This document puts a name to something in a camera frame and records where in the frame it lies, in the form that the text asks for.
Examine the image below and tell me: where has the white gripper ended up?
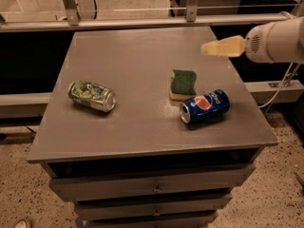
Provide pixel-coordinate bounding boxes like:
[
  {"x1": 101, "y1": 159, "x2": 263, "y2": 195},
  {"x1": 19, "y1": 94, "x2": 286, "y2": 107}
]
[{"x1": 200, "y1": 21, "x2": 287, "y2": 63}]

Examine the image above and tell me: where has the top cabinet drawer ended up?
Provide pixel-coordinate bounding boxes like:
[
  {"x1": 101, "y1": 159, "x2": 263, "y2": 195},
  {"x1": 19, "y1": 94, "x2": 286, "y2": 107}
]
[{"x1": 49, "y1": 163, "x2": 256, "y2": 201}]

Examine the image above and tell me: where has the green and yellow sponge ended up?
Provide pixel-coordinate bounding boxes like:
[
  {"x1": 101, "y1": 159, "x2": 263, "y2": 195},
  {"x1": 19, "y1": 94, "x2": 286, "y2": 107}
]
[{"x1": 169, "y1": 69, "x2": 197, "y2": 101}]

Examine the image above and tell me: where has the bottom cabinet drawer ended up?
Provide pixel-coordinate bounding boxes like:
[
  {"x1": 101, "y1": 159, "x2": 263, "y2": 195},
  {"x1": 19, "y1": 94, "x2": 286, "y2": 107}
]
[{"x1": 90, "y1": 211, "x2": 218, "y2": 228}]

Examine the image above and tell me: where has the white cable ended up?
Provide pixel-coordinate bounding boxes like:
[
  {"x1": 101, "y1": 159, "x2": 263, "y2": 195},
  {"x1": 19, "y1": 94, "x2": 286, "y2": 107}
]
[{"x1": 257, "y1": 62, "x2": 295, "y2": 110}]

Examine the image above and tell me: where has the middle cabinet drawer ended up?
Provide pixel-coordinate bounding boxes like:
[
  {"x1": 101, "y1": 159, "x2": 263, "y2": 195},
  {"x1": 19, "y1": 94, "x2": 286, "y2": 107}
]
[{"x1": 75, "y1": 194, "x2": 232, "y2": 220}]

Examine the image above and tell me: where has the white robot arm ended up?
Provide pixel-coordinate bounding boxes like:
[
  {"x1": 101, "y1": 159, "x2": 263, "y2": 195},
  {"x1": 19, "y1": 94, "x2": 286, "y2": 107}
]
[{"x1": 200, "y1": 17, "x2": 304, "y2": 64}]

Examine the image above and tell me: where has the white shoe tip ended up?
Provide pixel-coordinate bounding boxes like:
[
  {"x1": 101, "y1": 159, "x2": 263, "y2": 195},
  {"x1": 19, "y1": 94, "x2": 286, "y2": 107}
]
[{"x1": 13, "y1": 218, "x2": 32, "y2": 228}]

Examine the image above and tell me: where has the crushed green soda can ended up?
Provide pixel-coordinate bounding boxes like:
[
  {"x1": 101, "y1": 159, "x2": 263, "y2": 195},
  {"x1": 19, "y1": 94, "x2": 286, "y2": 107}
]
[{"x1": 67, "y1": 81, "x2": 116, "y2": 112}]

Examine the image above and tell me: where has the metal railing frame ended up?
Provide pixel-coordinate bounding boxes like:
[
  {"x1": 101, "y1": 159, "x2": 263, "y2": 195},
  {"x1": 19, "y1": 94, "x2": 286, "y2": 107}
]
[{"x1": 1, "y1": 0, "x2": 303, "y2": 32}]

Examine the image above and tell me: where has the blue pepsi can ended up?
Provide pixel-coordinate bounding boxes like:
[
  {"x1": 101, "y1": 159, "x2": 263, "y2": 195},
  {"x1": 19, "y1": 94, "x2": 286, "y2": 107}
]
[{"x1": 180, "y1": 89, "x2": 230, "y2": 124}]

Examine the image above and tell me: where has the cabinet drawer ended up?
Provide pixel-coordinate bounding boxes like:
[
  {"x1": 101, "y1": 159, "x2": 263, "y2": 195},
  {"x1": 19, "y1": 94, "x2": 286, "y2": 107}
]
[
  {"x1": 75, "y1": 194, "x2": 232, "y2": 220},
  {"x1": 49, "y1": 163, "x2": 256, "y2": 201},
  {"x1": 90, "y1": 211, "x2": 218, "y2": 228}
]

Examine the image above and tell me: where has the grey drawer cabinet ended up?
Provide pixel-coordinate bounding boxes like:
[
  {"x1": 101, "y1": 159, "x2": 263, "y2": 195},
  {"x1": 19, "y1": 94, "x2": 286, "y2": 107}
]
[{"x1": 27, "y1": 26, "x2": 280, "y2": 228}]

